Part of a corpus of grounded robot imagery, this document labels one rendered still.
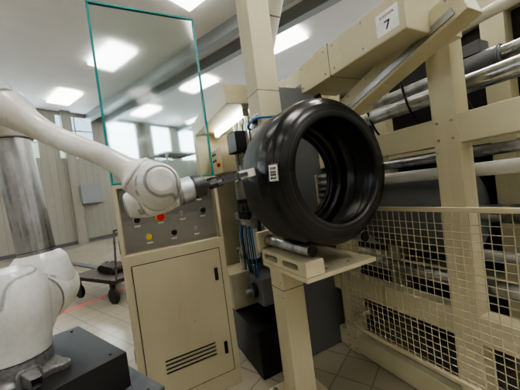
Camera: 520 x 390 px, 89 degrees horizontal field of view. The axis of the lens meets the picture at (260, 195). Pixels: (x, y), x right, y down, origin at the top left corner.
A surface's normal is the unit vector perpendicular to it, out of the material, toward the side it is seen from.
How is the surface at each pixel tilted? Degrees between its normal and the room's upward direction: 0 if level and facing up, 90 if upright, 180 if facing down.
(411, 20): 90
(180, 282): 90
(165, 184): 86
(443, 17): 90
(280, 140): 69
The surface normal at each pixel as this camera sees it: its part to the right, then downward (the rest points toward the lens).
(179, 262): 0.44, -0.04
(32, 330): 0.92, -0.08
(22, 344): 0.80, -0.04
